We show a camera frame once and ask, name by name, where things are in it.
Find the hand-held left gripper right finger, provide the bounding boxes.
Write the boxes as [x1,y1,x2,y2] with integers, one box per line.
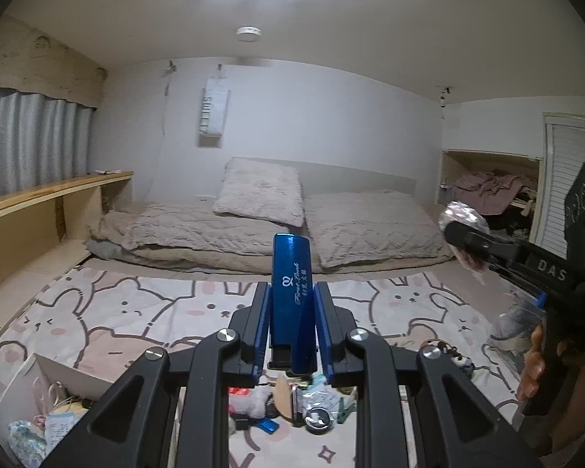
[313,282,542,468]

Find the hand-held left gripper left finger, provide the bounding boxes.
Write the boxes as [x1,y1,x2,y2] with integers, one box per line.
[44,280,274,468]

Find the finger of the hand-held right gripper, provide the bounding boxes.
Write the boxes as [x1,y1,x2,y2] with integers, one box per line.
[443,221,523,275]

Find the clear plastic packet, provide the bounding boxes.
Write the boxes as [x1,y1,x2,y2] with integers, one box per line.
[439,201,493,284]

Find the blue metal case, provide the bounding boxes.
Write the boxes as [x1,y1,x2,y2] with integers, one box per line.
[267,234,319,375]

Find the white storage box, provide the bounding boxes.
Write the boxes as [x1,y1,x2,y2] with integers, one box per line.
[0,353,182,468]

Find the person's right hand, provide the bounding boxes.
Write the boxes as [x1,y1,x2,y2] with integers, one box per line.
[517,324,551,401]

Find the pile of clothes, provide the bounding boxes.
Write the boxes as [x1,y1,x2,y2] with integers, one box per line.
[443,170,538,216]

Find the flat wooden piece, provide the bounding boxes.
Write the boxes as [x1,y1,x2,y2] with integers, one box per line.
[274,377,299,420]

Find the small white plush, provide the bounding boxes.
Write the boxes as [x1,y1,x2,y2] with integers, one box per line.
[228,386,270,421]

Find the clear zip bag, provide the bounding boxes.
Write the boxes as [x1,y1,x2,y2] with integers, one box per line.
[486,296,549,354]

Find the green clip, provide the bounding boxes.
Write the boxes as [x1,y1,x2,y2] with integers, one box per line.
[333,396,355,423]

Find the round black silver item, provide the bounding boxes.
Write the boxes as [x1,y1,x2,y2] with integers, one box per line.
[304,406,335,434]

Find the white louvred door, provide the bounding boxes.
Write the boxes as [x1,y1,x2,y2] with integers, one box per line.
[530,112,585,260]

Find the beige comforter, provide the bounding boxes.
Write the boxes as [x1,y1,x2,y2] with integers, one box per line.
[97,202,325,273]

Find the fluffy beige pillow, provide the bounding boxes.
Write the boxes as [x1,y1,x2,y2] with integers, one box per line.
[213,157,306,228]

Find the bunny printed blanket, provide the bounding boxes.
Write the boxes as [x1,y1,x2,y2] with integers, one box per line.
[0,268,534,468]

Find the long wooden shelf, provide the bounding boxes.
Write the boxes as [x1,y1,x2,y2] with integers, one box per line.
[0,170,134,331]

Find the floral fabric pouch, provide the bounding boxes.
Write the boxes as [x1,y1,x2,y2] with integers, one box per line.
[7,419,48,465]

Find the grey curtain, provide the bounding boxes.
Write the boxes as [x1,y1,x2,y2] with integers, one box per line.
[0,85,96,202]

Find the brown paper valance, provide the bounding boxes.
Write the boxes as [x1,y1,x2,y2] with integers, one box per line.
[0,14,109,109]

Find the keychain with charms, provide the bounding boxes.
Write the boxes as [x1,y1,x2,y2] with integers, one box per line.
[418,339,475,377]

